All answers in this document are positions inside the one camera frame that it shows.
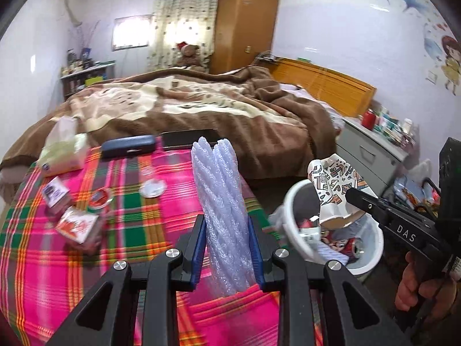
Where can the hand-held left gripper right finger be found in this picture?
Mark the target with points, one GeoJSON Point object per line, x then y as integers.
{"type": "Point", "coordinates": [254, 252]}

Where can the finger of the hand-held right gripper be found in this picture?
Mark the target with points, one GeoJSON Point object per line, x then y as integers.
{"type": "Point", "coordinates": [367, 202]}

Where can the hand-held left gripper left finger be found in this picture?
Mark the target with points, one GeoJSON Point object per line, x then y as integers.
{"type": "Point", "coordinates": [200, 252]}

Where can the patterned paper bag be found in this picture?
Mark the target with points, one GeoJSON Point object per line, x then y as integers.
{"type": "Point", "coordinates": [335, 180]}

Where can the white trash bin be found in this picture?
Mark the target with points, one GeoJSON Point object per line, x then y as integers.
{"type": "Point", "coordinates": [372, 248]}

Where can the lavender foam wrap roll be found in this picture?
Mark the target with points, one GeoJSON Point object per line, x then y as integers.
{"type": "Point", "coordinates": [223, 205]}

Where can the person's right hand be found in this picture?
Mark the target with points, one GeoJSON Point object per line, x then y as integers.
{"type": "Point", "coordinates": [410, 292]}

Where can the clear bin liner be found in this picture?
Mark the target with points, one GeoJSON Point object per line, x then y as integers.
{"type": "Point", "coordinates": [277, 220]}

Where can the grey nightstand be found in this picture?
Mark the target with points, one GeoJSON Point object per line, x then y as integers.
{"type": "Point", "coordinates": [367, 155]}

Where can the bags on floor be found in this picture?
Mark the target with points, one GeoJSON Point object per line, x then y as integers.
{"type": "Point", "coordinates": [414, 191]}

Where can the group of bottles on nightstand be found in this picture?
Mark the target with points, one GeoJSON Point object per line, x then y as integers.
{"type": "Point", "coordinates": [394, 126]}

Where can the plaid tablecloth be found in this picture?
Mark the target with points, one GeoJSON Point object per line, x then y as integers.
{"type": "Point", "coordinates": [108, 277]}

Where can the red round lid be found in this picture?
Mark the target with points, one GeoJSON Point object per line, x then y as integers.
{"type": "Point", "coordinates": [101, 198]}

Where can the black phone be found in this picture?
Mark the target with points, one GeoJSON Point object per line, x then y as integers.
{"type": "Point", "coordinates": [187, 138]}

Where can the pink white bed sheet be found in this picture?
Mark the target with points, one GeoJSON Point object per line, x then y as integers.
{"type": "Point", "coordinates": [313, 101]}

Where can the pink carton box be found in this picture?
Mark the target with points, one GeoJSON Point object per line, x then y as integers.
{"type": "Point", "coordinates": [77, 223]}

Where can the wooden headboard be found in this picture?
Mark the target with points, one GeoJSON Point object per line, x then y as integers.
{"type": "Point", "coordinates": [324, 83]}

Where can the dark blue glasses case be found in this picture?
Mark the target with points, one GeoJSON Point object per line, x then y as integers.
{"type": "Point", "coordinates": [128, 146]}

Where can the brown blanket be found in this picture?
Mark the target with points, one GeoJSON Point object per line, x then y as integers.
{"type": "Point", "coordinates": [216, 115]}

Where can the small pink white box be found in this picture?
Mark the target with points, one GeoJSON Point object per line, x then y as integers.
{"type": "Point", "coordinates": [54, 191]}

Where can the green tissue pack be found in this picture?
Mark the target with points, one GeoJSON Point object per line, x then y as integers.
{"type": "Point", "coordinates": [61, 155]}

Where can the power strip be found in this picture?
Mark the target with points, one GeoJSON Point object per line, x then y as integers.
{"type": "Point", "coordinates": [268, 57]}

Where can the brown teddy bear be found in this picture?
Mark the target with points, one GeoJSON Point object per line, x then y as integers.
{"type": "Point", "coordinates": [190, 56]}

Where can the cluttered shelf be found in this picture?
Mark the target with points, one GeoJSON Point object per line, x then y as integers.
{"type": "Point", "coordinates": [86, 79]}

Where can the wooden wardrobe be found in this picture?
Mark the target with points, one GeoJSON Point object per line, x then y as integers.
{"type": "Point", "coordinates": [245, 21]}

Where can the small window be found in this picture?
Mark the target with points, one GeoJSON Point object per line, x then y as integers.
{"type": "Point", "coordinates": [131, 32]}

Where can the patterned curtain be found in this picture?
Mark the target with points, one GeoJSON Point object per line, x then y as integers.
{"type": "Point", "coordinates": [180, 14]}

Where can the vase of dry branches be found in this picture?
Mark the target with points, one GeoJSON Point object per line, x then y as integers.
{"type": "Point", "coordinates": [84, 43]}

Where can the cartoon girl wall sticker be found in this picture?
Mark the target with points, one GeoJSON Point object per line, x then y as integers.
{"type": "Point", "coordinates": [448, 57]}

